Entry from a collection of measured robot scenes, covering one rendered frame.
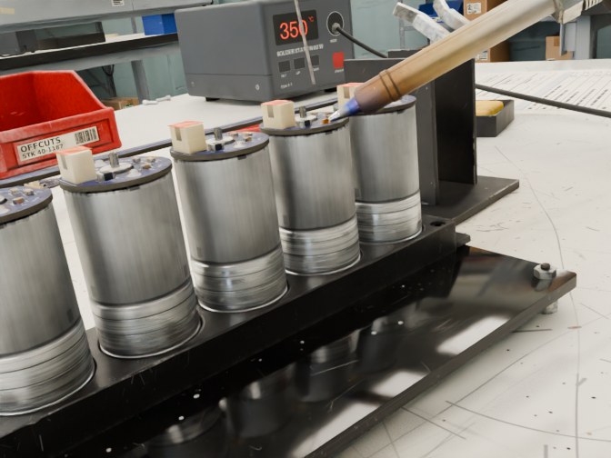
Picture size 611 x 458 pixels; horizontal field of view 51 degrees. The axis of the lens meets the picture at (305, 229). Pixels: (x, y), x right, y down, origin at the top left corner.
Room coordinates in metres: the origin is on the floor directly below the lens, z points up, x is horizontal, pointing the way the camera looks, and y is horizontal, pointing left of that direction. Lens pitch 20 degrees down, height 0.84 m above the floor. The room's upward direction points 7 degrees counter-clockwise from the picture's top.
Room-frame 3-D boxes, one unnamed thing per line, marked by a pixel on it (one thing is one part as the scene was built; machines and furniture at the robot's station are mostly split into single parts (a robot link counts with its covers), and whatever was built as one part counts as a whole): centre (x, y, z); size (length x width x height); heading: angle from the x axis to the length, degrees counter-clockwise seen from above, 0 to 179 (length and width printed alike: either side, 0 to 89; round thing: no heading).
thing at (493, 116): (0.43, -0.10, 0.76); 0.07 x 0.05 x 0.02; 59
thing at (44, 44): (3.00, 0.93, 0.77); 0.24 x 0.16 x 0.04; 139
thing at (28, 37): (2.76, 1.09, 0.80); 0.15 x 0.12 x 0.10; 70
